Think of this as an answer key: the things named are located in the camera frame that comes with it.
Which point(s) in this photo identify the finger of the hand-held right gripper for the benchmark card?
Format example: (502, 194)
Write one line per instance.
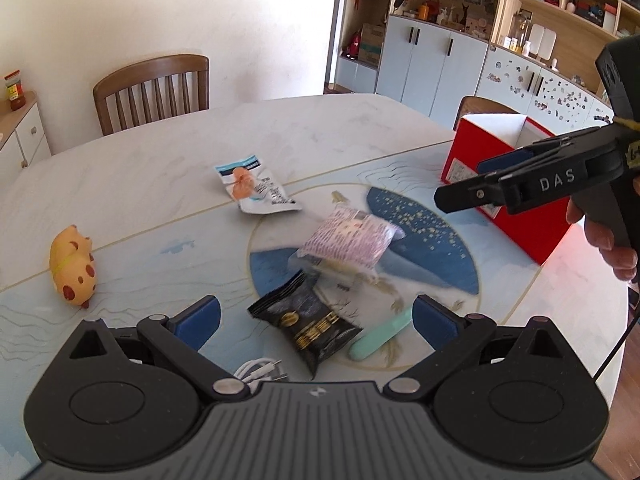
(465, 195)
(500, 161)

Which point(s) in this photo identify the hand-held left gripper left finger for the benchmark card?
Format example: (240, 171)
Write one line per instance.
(197, 322)

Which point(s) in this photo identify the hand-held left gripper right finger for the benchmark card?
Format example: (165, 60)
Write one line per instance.
(435, 320)

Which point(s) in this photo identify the mint green stick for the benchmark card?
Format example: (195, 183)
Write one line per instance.
(380, 341)

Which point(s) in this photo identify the red cardboard box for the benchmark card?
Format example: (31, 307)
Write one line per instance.
(525, 232)

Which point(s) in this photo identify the black snack packet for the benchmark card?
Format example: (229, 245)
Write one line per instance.
(305, 325)

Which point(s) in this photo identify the pink snack packet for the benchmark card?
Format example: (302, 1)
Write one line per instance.
(350, 235)

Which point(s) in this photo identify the marble patterned desktop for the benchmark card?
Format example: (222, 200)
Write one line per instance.
(325, 130)

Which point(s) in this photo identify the person's right hand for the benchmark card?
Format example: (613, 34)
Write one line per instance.
(600, 235)

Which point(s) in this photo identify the brown wooden chair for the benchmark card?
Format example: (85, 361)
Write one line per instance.
(480, 105)
(150, 67)

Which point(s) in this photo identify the white rounded container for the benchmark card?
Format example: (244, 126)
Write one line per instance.
(549, 42)
(535, 39)

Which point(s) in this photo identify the yellow pig toy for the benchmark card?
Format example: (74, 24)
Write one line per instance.
(72, 270)

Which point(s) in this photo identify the white blue shrimp snack packet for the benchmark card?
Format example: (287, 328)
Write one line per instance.
(255, 185)

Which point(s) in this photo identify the orange bottle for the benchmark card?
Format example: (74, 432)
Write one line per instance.
(424, 12)

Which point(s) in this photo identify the brown cardboard box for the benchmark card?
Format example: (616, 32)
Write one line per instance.
(371, 42)

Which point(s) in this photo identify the small red item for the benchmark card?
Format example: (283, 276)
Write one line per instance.
(352, 45)

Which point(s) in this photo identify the small white wooden cabinet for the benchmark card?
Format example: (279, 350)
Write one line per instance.
(25, 135)

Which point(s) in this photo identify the red lidded sauce jar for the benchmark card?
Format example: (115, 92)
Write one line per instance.
(15, 92)

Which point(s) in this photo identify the large white wooden wall cabinet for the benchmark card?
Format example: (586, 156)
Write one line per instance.
(430, 70)

